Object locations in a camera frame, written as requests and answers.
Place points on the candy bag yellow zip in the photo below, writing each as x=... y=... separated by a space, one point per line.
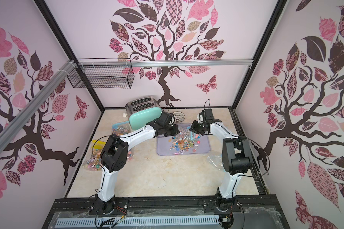
x=93 y=159

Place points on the aluminium rail left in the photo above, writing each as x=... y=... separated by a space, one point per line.
x=21 y=119

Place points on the white sink strainer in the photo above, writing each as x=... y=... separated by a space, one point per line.
x=179 y=116

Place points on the aluminium rail back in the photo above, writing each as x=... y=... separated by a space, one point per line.
x=220 y=62

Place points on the black wire basket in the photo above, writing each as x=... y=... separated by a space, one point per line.
x=102 y=73

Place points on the aluminium rail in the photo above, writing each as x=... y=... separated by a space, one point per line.
x=21 y=119
x=220 y=62

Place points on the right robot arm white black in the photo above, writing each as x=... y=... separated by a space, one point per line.
x=236 y=158

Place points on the candy bag blue zip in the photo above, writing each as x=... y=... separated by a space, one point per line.
x=216 y=161
x=185 y=134

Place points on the mint green toaster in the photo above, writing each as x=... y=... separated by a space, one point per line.
x=142 y=111

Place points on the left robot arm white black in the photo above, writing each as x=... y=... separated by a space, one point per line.
x=114 y=156

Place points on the white cable duct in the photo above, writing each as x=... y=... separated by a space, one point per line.
x=136 y=222

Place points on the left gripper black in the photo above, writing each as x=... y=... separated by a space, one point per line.
x=176 y=130

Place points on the black base frame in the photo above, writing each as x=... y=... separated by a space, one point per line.
x=250 y=212

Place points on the candy bag near toaster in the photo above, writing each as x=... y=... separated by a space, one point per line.
x=121 y=128

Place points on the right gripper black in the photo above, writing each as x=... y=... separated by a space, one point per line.
x=198 y=127

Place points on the pile of candies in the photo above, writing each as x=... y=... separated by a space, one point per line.
x=184 y=147

